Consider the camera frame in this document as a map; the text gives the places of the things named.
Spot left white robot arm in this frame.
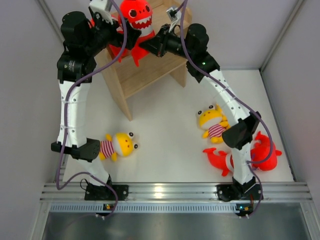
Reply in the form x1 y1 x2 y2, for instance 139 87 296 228
50 11 141 200

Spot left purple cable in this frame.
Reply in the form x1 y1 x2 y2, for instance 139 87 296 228
55 0 130 218

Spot purple cable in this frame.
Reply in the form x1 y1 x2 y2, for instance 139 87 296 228
55 0 130 218
174 0 272 218

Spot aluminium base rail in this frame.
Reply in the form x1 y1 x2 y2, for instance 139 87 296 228
40 182 313 214

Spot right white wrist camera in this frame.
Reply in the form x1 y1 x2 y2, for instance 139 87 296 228
166 7 182 32

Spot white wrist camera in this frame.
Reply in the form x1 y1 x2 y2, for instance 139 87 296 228
166 7 182 32
89 0 113 25

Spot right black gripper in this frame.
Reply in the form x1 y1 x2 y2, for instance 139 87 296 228
138 25 193 61

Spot yellow frog plush striped shirt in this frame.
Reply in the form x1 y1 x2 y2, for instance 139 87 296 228
98 132 139 162

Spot wooden two-tier shelf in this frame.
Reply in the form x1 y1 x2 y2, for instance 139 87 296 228
101 0 187 121

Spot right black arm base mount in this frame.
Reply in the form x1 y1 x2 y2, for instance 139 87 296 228
216 184 262 202

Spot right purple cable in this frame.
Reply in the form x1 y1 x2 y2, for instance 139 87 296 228
174 0 272 218

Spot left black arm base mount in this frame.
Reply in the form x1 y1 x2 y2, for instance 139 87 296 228
84 184 129 201

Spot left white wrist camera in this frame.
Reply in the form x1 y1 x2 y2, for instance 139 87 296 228
89 0 113 25

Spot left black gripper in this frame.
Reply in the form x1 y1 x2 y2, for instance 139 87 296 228
82 12 140 57

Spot red shark plush with purple fin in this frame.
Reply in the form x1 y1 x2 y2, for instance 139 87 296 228
90 15 130 63

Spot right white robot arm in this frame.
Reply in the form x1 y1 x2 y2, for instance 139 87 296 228
139 23 260 199

